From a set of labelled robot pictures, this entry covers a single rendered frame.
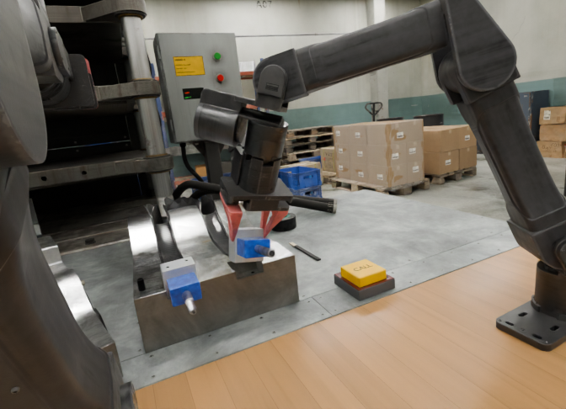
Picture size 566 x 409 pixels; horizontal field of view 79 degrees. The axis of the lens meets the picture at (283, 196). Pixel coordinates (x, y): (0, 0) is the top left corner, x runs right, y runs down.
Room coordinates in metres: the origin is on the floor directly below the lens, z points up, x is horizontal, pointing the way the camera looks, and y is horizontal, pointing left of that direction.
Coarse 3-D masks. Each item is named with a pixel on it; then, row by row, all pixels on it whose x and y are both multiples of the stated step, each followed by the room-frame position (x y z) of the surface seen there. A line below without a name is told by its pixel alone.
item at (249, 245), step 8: (240, 232) 0.53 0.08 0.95; (248, 232) 0.53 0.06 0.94; (256, 232) 0.54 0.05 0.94; (240, 240) 0.51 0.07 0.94; (248, 240) 0.49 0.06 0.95; (256, 240) 0.50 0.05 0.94; (264, 240) 0.50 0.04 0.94; (232, 248) 0.53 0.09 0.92; (240, 248) 0.50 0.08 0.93; (248, 248) 0.49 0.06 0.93; (256, 248) 0.48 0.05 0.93; (264, 248) 0.46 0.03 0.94; (232, 256) 0.53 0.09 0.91; (240, 256) 0.52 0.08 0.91; (248, 256) 0.49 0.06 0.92; (256, 256) 0.49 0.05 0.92; (264, 256) 0.50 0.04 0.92; (272, 256) 0.45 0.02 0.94
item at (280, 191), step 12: (252, 168) 0.48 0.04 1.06; (264, 168) 0.48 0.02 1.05; (276, 168) 0.49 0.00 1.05; (228, 180) 0.52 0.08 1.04; (240, 180) 0.50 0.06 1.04; (252, 180) 0.49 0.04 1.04; (264, 180) 0.49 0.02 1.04; (276, 180) 0.51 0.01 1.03; (228, 192) 0.48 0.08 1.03; (240, 192) 0.49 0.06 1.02; (252, 192) 0.49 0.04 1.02; (264, 192) 0.49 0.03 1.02; (276, 192) 0.51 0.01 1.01; (288, 192) 0.52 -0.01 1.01
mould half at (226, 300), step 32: (128, 224) 0.73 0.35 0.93; (192, 224) 0.74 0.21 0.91; (224, 224) 0.75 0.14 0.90; (192, 256) 0.61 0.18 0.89; (224, 256) 0.58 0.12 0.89; (288, 256) 0.55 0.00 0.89; (160, 288) 0.48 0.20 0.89; (224, 288) 0.50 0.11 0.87; (256, 288) 0.52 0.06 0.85; (288, 288) 0.54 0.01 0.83; (160, 320) 0.46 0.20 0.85; (192, 320) 0.48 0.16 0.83; (224, 320) 0.50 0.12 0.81
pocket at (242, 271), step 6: (228, 264) 0.55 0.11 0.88; (234, 264) 0.56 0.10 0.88; (240, 264) 0.56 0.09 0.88; (246, 264) 0.56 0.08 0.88; (252, 264) 0.57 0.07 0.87; (258, 264) 0.56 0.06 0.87; (240, 270) 0.56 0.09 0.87; (246, 270) 0.56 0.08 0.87; (252, 270) 0.57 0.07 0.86; (258, 270) 0.56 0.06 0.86; (240, 276) 0.55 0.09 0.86; (246, 276) 0.52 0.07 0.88
